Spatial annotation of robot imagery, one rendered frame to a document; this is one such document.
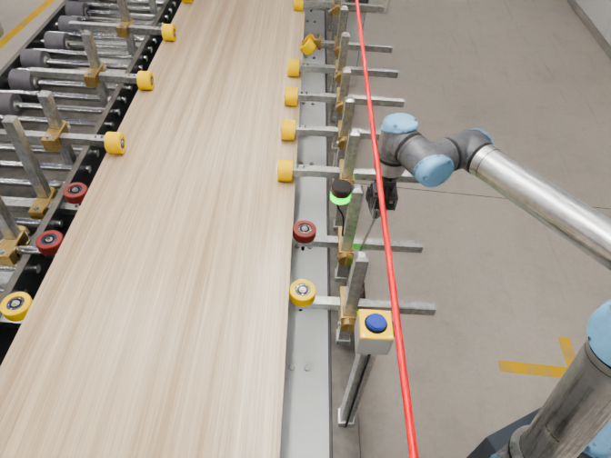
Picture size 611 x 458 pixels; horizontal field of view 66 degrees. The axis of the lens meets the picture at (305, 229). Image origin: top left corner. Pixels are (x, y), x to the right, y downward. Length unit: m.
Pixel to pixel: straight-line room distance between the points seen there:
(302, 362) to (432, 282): 1.27
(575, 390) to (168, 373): 0.93
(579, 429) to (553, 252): 2.08
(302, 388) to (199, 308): 0.43
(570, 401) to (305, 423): 0.76
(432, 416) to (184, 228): 1.38
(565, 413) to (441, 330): 1.45
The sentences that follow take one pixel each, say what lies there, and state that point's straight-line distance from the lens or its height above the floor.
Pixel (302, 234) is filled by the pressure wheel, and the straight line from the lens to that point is 1.56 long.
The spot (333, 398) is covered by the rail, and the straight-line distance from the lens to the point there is 1.49.
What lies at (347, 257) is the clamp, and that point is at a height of 0.87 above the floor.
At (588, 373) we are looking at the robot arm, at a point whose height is 1.27.
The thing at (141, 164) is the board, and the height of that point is 0.90.
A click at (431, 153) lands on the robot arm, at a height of 1.37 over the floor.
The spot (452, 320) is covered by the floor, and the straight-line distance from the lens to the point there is 2.60.
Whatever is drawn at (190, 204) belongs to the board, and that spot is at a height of 0.90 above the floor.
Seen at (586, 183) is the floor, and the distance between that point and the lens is 3.82.
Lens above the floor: 2.07
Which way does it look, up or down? 47 degrees down
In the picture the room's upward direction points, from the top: 5 degrees clockwise
